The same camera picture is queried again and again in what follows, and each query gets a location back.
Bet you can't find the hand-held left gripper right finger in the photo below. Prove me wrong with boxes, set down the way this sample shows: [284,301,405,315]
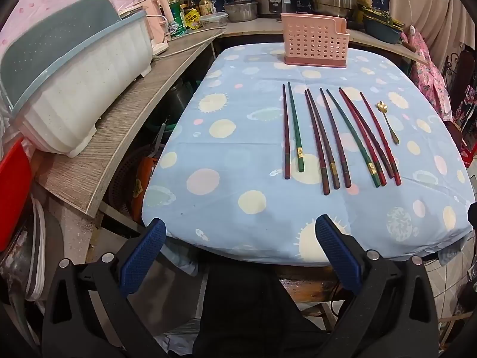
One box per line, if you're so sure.
[315,214,439,358]

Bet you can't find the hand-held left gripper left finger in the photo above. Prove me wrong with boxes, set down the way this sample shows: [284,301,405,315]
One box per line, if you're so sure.
[41,218,168,358]

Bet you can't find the dark red chopstick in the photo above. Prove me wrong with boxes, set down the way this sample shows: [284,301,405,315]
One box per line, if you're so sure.
[304,89,331,195]
[319,87,352,189]
[282,84,291,179]

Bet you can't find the green chopstick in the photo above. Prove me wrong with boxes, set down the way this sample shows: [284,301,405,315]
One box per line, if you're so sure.
[287,81,305,173]
[326,89,381,188]

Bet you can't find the pink perforated utensil holder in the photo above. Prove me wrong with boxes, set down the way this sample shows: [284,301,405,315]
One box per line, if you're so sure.
[280,13,351,68]

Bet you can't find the orange plastic object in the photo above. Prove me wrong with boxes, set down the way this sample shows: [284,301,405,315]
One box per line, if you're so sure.
[130,157,157,224]

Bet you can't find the person's dark trousers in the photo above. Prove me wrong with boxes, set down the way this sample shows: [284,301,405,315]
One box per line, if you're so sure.
[192,257,336,358]

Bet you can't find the grey wooden counter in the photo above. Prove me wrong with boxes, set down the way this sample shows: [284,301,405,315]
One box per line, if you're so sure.
[35,18,425,220]

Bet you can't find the red plastic board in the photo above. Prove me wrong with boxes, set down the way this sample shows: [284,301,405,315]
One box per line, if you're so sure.
[0,138,33,252]

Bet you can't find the blue dotted tablecloth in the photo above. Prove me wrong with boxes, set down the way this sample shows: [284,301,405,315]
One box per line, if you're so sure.
[142,43,477,267]

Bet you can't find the small gold spoon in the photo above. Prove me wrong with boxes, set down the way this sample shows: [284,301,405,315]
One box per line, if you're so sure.
[376,101,400,145]

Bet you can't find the white dish rack with lid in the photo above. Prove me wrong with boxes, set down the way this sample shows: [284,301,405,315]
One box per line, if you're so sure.
[0,0,155,158]

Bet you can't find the pink pineapple-print apron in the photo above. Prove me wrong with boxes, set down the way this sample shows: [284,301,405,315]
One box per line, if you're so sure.
[400,30,453,122]

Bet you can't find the dark wooden chair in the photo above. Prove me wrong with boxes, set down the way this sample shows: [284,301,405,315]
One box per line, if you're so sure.
[445,45,477,135]

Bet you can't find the blue plastic basin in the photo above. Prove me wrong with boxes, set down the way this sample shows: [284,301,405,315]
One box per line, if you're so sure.
[363,18,403,44]

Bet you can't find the green tin can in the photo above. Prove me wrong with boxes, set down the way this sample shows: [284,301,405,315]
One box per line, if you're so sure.
[169,7,187,38]

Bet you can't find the clear plastic container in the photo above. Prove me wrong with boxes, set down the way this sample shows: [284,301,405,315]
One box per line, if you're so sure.
[199,12,229,28]

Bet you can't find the pink electric kettle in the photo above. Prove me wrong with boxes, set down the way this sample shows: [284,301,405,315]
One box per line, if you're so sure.
[140,0,176,41]

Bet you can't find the small steel pot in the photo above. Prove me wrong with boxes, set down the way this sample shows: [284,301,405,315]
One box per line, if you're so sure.
[224,0,259,22]

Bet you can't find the beige curtain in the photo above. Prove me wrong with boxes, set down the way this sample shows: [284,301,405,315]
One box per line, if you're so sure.
[388,0,474,94]

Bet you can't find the white power cable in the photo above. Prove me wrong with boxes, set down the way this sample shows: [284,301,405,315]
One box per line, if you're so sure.
[153,26,228,60]

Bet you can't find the white cord with switch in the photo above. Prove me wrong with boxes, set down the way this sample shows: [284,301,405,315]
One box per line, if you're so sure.
[404,0,418,34]

